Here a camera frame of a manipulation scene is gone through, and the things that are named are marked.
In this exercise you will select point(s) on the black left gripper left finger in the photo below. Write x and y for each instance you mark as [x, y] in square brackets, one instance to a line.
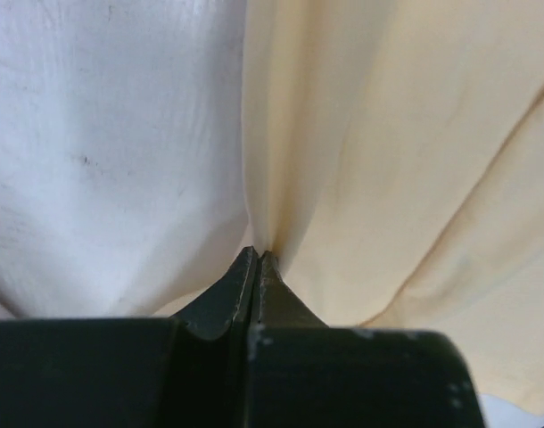
[180, 371]

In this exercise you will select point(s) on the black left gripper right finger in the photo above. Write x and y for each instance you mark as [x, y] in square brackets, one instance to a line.
[304, 373]

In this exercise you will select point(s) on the yellow t shirt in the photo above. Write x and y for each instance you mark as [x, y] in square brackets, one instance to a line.
[393, 160]

